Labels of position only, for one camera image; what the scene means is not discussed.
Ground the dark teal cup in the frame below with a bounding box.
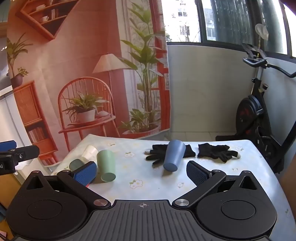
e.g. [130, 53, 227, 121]
[69, 159, 85, 173]

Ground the white patterned cloth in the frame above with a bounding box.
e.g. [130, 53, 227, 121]
[16, 159, 57, 178]

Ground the printed backdrop cloth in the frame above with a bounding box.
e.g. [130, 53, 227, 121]
[6, 0, 172, 166]

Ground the floral tablecloth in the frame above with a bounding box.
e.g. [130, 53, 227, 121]
[50, 134, 291, 232]

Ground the black glove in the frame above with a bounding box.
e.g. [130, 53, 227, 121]
[197, 143, 241, 163]
[145, 144, 196, 165]

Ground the dark framed window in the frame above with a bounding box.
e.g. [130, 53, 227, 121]
[161, 0, 296, 59]

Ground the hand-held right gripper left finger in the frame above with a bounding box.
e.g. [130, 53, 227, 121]
[21, 161, 111, 210]

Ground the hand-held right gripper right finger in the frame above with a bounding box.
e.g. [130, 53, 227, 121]
[172, 160, 267, 208]

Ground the green cup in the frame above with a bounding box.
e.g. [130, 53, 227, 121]
[96, 150, 116, 182]

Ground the white cup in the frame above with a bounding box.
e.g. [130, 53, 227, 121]
[81, 145, 99, 162]

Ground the brown wooden board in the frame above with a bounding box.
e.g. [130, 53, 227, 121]
[279, 152, 296, 201]

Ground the blue cup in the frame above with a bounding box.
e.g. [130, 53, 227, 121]
[163, 139, 186, 172]

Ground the orange wooden furniture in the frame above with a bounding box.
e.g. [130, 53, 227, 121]
[0, 171, 23, 240]

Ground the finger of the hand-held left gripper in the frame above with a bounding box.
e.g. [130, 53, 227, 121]
[0, 140, 40, 166]

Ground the black exercise bike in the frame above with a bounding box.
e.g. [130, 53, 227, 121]
[216, 43, 296, 175]

